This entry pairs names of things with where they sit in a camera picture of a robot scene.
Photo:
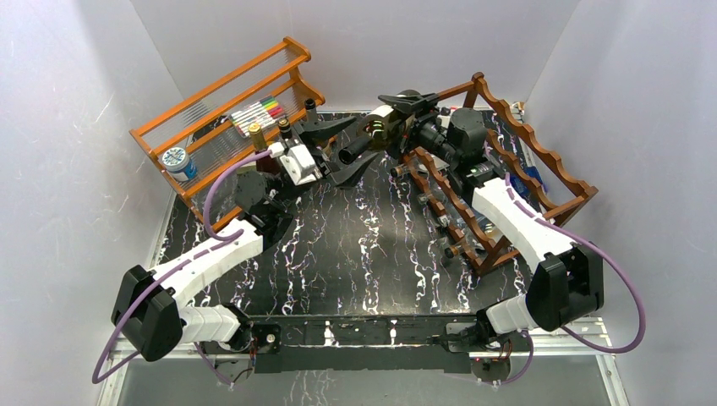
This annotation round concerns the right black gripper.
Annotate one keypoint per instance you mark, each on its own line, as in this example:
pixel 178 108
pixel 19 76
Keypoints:
pixel 400 145

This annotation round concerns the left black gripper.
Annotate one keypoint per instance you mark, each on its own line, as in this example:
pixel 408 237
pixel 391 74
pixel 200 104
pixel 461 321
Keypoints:
pixel 343 177

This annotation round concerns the red wine bottle gold cap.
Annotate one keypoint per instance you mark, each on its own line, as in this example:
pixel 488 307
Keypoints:
pixel 265 164

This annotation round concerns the green wine bottle white label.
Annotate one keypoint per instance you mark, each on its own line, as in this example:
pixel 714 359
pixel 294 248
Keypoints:
pixel 381 130

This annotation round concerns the clear liquor bottle dark label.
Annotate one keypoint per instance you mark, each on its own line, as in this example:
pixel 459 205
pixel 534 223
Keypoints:
pixel 285 129

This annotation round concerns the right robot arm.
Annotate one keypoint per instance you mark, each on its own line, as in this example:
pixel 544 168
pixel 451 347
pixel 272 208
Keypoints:
pixel 567 276

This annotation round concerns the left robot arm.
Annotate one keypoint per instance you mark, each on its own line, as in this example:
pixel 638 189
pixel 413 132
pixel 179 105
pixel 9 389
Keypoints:
pixel 152 309

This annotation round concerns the orange wooden shelf rack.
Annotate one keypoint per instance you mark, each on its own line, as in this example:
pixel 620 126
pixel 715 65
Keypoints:
pixel 201 124

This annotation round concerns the blue label clear bottle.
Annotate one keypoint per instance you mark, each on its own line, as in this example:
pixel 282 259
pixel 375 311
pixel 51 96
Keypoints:
pixel 532 176

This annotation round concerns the lower clear bottle in rack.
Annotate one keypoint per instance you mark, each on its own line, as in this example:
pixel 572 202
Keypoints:
pixel 459 239

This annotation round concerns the brown wooden wine rack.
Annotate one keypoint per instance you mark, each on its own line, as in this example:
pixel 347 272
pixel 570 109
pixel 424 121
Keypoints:
pixel 499 248

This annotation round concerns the pack of coloured markers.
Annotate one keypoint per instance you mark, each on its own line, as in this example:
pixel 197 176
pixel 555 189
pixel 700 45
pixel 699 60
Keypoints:
pixel 265 112

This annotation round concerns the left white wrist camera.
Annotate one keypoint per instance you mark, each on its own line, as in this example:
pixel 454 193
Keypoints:
pixel 297 162

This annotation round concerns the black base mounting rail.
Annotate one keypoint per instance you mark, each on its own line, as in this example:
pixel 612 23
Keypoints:
pixel 372 342

